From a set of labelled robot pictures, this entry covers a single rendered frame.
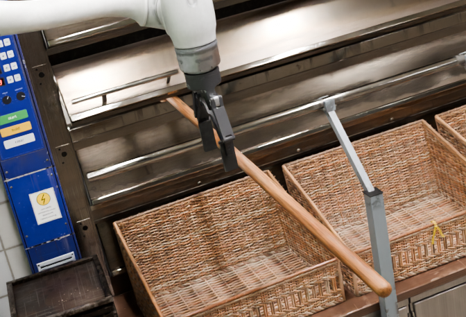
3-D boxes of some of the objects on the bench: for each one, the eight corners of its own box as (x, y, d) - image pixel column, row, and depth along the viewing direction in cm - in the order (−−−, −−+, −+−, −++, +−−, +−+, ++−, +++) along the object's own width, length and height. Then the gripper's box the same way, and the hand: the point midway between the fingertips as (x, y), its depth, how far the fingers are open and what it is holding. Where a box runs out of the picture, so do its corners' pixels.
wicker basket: (129, 294, 287) (109, 220, 276) (282, 238, 302) (268, 166, 292) (173, 372, 244) (152, 288, 234) (349, 302, 260) (336, 220, 249)
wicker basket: (290, 235, 303) (277, 164, 293) (430, 186, 317) (423, 116, 307) (355, 300, 260) (342, 218, 249) (514, 239, 274) (508, 160, 264)
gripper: (167, 60, 193) (188, 147, 202) (202, 87, 171) (224, 184, 179) (198, 50, 195) (218, 137, 203) (238, 76, 173) (257, 173, 181)
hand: (220, 155), depth 191 cm, fingers open, 13 cm apart
